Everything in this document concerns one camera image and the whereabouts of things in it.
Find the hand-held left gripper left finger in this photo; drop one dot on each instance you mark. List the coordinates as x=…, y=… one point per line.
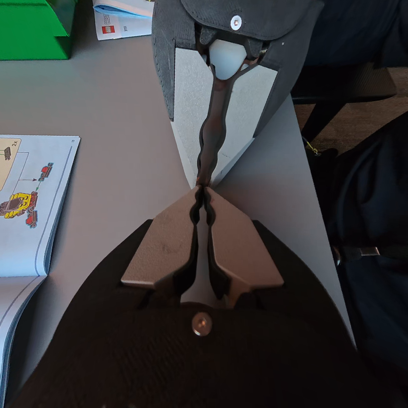
x=162, y=248

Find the small folded paper leaflet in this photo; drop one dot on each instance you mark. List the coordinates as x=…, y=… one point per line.
x=124, y=22

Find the person's dark clothing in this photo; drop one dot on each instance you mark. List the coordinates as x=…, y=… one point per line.
x=360, y=28

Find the yellow zipper pull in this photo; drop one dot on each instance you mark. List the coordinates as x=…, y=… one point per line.
x=312, y=148

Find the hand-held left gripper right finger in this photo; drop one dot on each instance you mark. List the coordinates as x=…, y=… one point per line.
x=245, y=251

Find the green box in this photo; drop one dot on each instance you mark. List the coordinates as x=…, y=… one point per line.
x=28, y=28

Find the dark chair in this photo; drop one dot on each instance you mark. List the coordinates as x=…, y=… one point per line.
x=347, y=79

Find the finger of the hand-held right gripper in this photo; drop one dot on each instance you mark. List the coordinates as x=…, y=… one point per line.
x=251, y=95
x=191, y=95

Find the open lego instruction booklet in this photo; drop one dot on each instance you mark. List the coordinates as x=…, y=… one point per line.
x=35, y=242

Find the black backpack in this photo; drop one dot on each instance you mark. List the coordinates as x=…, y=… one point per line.
x=369, y=223

